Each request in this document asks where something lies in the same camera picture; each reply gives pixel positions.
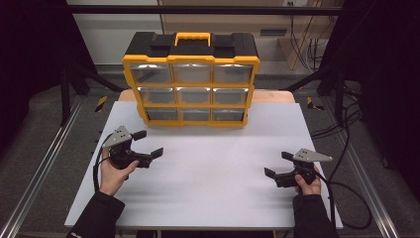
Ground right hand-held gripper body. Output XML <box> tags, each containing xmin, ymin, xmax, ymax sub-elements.
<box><xmin>274</xmin><ymin>148</ymin><xmax>334</xmax><ymax>188</ymax></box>

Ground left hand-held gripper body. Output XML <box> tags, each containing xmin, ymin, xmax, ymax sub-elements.
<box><xmin>102</xmin><ymin>125</ymin><xmax>154</xmax><ymax>171</ymax></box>

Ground grid of clear plastic drawers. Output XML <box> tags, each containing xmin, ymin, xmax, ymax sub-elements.
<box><xmin>129</xmin><ymin>62</ymin><xmax>255</xmax><ymax>122</ymax></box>

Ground yellow and black organizer case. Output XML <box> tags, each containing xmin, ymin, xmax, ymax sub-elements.
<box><xmin>122</xmin><ymin>32</ymin><xmax>261</xmax><ymax>128</ymax></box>

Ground person's right hand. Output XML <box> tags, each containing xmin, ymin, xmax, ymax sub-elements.
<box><xmin>294</xmin><ymin>167</ymin><xmax>322</xmax><ymax>196</ymax></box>

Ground person's left hand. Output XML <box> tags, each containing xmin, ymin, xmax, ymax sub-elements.
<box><xmin>98</xmin><ymin>148</ymin><xmax>141</xmax><ymax>197</ymax></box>

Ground yellow and black hazard tape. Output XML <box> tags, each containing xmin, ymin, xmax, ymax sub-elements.
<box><xmin>94</xmin><ymin>95</ymin><xmax>109</xmax><ymax>113</ymax></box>
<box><xmin>306</xmin><ymin>96</ymin><xmax>325</xmax><ymax>111</ymax></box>

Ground wooden table board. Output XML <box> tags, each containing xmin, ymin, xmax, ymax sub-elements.
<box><xmin>118</xmin><ymin>88</ymin><xmax>296</xmax><ymax>104</ymax></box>

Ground white cabinet panel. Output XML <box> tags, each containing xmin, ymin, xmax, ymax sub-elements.
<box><xmin>65</xmin><ymin>0</ymin><xmax>163</xmax><ymax>65</ymax></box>

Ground dark curtain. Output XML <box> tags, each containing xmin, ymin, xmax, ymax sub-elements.
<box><xmin>0</xmin><ymin>0</ymin><xmax>72</xmax><ymax>155</ymax></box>
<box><xmin>325</xmin><ymin>0</ymin><xmax>420</xmax><ymax>199</ymax></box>

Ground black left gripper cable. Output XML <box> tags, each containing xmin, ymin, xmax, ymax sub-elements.
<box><xmin>92</xmin><ymin>133</ymin><xmax>115</xmax><ymax>193</ymax></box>

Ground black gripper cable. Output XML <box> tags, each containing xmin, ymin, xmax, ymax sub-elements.
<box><xmin>92</xmin><ymin>133</ymin><xmax>115</xmax><ymax>193</ymax></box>
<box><xmin>310</xmin><ymin>170</ymin><xmax>373</xmax><ymax>231</ymax></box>

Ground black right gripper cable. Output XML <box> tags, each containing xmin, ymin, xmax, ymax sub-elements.
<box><xmin>310</xmin><ymin>170</ymin><xmax>373</xmax><ymax>231</ymax></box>

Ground black floor cables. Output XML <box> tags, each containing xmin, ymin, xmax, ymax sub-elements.
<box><xmin>309</xmin><ymin>80</ymin><xmax>365</xmax><ymax>141</ymax></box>

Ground aluminium floor rail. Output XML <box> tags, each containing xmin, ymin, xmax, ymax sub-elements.
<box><xmin>0</xmin><ymin>97</ymin><xmax>84</xmax><ymax>238</ymax></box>
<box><xmin>321</xmin><ymin>98</ymin><xmax>401</xmax><ymax>238</ymax></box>

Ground black metal stand frame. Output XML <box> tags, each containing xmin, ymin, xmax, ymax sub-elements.
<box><xmin>283</xmin><ymin>60</ymin><xmax>349</xmax><ymax>128</ymax></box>
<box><xmin>59</xmin><ymin>60</ymin><xmax>124</xmax><ymax>127</ymax></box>

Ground hanging wall cables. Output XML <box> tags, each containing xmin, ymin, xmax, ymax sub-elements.
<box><xmin>289</xmin><ymin>0</ymin><xmax>332</xmax><ymax>71</ymax></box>

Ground black horizontal frame bar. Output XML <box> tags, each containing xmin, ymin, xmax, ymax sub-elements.
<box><xmin>43</xmin><ymin>4</ymin><xmax>346</xmax><ymax>15</ymax></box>

